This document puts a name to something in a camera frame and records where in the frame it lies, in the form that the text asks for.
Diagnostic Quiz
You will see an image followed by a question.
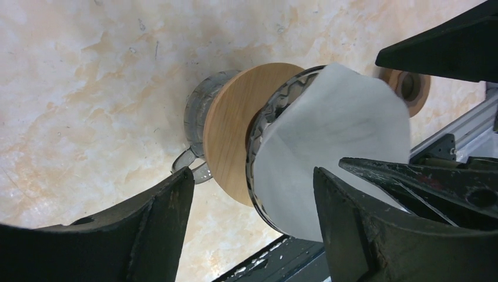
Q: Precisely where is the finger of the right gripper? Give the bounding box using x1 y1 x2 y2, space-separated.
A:
375 1 497 83
339 157 497 228

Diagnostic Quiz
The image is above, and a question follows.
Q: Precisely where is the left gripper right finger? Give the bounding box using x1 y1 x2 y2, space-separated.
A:
313 167 497 281

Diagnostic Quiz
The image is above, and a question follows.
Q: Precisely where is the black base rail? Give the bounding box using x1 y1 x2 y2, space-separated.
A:
215 236 331 282

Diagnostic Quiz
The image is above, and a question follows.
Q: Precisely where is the clear glass dripper cone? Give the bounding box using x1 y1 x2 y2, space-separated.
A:
245 65 325 234

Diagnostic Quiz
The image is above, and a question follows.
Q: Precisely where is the light wooden dripper ring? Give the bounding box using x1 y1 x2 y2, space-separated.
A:
203 62 305 208

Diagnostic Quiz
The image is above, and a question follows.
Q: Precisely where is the white paper coffee filter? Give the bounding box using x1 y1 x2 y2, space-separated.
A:
253 63 410 241

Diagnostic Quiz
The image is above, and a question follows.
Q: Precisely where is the dark wooden ring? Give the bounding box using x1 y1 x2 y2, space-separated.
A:
379 66 432 118

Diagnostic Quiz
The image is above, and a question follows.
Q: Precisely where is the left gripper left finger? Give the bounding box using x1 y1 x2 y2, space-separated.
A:
1 167 194 281

